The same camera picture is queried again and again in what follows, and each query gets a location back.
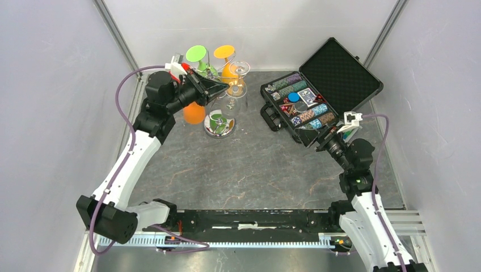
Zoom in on yellow wine glass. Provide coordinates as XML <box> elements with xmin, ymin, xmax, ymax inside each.
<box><xmin>213</xmin><ymin>45</ymin><xmax>238</xmax><ymax>83</ymax></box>

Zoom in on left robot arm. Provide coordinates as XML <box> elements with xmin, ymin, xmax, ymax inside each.
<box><xmin>76</xmin><ymin>69</ymin><xmax>229</xmax><ymax>244</ymax></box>

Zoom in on black poker chip case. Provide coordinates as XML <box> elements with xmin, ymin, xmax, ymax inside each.
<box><xmin>260</xmin><ymin>37</ymin><xmax>383</xmax><ymax>144</ymax></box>

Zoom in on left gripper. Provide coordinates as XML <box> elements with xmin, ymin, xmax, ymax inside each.
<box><xmin>166</xmin><ymin>69</ymin><xmax>230</xmax><ymax>114</ymax></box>

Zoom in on green wine glass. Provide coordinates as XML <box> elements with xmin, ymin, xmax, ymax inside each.
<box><xmin>185</xmin><ymin>45</ymin><xmax>218</xmax><ymax>79</ymax></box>

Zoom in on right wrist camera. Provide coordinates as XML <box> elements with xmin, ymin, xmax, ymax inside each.
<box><xmin>337</xmin><ymin>111</ymin><xmax>363</xmax><ymax>134</ymax></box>

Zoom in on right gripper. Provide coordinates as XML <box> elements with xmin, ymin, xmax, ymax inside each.
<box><xmin>294</xmin><ymin>122</ymin><xmax>352</xmax><ymax>172</ymax></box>

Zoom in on clear wine glass front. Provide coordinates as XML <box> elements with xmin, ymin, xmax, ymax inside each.
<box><xmin>208</xmin><ymin>94</ymin><xmax>241</xmax><ymax>124</ymax></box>

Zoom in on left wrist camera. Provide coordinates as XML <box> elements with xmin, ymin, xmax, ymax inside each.
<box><xmin>164</xmin><ymin>53</ymin><xmax>187</xmax><ymax>79</ymax></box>

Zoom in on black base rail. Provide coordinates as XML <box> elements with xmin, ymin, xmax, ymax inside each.
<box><xmin>86</xmin><ymin>208</ymin><xmax>425</xmax><ymax>250</ymax></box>

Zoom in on chrome wine glass rack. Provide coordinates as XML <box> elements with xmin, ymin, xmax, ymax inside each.
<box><xmin>195</xmin><ymin>52</ymin><xmax>251</xmax><ymax>139</ymax></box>

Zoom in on playing card deck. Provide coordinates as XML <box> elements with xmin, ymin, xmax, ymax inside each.
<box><xmin>297</xmin><ymin>88</ymin><xmax>317</xmax><ymax>107</ymax></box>

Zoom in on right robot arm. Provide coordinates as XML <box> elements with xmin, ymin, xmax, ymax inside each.
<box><xmin>294</xmin><ymin>126</ymin><xmax>428</xmax><ymax>271</ymax></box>

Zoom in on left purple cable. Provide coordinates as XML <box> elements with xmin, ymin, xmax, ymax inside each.
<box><xmin>88</xmin><ymin>65</ymin><xmax>170</xmax><ymax>257</ymax></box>

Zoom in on orange wine glass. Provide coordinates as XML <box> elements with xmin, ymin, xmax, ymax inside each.
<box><xmin>183</xmin><ymin>102</ymin><xmax>205</xmax><ymax>125</ymax></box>

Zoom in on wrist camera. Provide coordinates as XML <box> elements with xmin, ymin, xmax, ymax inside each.
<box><xmin>164</xmin><ymin>53</ymin><xmax>187</xmax><ymax>79</ymax></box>
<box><xmin>337</xmin><ymin>111</ymin><xmax>363</xmax><ymax>134</ymax></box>

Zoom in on coloured toy blocks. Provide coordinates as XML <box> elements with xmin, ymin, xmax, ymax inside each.
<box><xmin>342</xmin><ymin>127</ymin><xmax>359</xmax><ymax>142</ymax></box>

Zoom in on clear wine glass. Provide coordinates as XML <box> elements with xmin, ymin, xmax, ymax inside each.
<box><xmin>226</xmin><ymin>61</ymin><xmax>251</xmax><ymax>99</ymax></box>
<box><xmin>208</xmin><ymin>94</ymin><xmax>241</xmax><ymax>124</ymax></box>

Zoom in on blue dealer button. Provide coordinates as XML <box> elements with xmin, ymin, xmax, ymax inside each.
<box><xmin>288</xmin><ymin>92</ymin><xmax>300</xmax><ymax>103</ymax></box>

